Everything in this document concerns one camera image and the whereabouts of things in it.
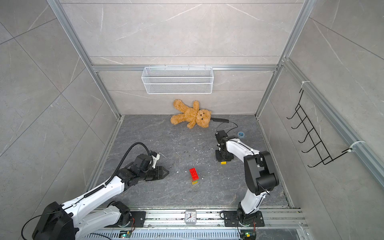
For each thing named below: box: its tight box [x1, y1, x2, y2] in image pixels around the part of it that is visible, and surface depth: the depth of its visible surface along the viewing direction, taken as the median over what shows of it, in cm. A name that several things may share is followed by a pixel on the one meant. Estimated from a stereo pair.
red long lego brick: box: [189, 167, 200, 182], surface depth 79 cm
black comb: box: [210, 117, 230, 123], surface depth 120 cm
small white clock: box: [185, 209, 197, 225], surface depth 74 cm
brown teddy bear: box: [170, 99, 212, 129], surface depth 113 cm
